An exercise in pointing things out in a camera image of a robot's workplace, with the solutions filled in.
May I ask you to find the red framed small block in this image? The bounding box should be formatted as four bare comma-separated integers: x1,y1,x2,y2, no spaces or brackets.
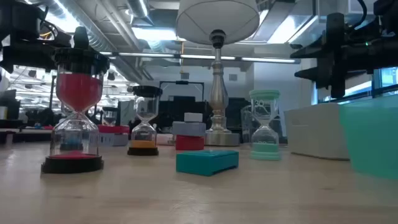
98,124,131,134

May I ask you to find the dark background workstation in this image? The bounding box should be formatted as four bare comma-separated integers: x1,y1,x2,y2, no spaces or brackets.
157,95,215,133

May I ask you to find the black background frame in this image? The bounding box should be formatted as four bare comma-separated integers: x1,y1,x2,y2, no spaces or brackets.
159,80,205,103

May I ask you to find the red wall charger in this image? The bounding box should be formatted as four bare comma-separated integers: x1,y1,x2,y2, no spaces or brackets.
175,134,205,152

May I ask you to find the table lamp white shade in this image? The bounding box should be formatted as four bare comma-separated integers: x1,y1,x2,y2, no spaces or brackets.
175,0,261,147

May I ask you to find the black hourglass blue sand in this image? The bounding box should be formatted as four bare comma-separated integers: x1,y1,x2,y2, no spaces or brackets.
58,129,85,152

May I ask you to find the blue wall charger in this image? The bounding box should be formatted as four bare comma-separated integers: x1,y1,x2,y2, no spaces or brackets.
99,133,129,147

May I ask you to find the white plastic block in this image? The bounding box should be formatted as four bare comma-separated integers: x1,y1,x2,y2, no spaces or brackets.
183,112,204,123

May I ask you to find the mint green hourglass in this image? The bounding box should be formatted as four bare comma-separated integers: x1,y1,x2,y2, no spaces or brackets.
248,89,282,162

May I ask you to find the ceiling light strip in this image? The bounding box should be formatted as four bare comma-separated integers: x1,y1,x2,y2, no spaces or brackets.
99,51,301,65

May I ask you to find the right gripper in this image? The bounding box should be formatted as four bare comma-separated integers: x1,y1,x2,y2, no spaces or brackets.
290,12,398,99

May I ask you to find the black hourglass orange sand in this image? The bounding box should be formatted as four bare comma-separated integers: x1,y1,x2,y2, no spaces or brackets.
126,85,164,157

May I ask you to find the black hourglass purple sand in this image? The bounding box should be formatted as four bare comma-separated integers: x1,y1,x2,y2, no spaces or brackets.
101,106,119,126

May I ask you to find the green translucent tray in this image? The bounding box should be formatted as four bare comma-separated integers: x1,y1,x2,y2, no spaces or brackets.
338,95,398,180

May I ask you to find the teal plastic block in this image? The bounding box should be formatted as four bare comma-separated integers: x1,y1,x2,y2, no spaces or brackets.
175,149,240,177

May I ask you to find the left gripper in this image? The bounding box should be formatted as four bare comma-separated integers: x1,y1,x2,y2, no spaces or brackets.
0,26,90,74

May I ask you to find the light blue multiport charger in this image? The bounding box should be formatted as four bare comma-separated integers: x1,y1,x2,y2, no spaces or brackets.
172,121,206,137

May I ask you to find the black hourglass red sand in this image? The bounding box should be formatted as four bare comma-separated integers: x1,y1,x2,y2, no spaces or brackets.
41,46,110,174

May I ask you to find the small clear container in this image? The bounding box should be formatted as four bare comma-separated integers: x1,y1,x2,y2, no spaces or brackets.
284,102,351,161

